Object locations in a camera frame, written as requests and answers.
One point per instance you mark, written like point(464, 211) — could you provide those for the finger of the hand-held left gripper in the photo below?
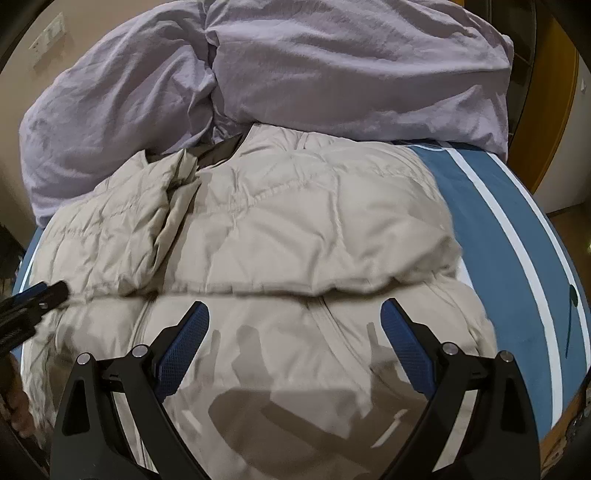
point(44, 297)

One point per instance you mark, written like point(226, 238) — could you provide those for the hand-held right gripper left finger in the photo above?
point(184, 346)

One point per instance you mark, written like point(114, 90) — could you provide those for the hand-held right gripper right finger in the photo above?
point(406, 346)

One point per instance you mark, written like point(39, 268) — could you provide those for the beige puffer jacket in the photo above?
point(286, 240)

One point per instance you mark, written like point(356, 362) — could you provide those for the person's left hand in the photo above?
point(21, 406)

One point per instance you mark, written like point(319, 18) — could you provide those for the blue white striped bed sheet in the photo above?
point(485, 198)

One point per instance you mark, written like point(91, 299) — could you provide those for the lavender duvet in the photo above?
point(115, 101)

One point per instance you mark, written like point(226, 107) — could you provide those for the wooden wardrobe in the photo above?
point(554, 115)

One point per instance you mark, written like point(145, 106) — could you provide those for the white wall switch panel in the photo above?
point(39, 45)
point(57, 23)

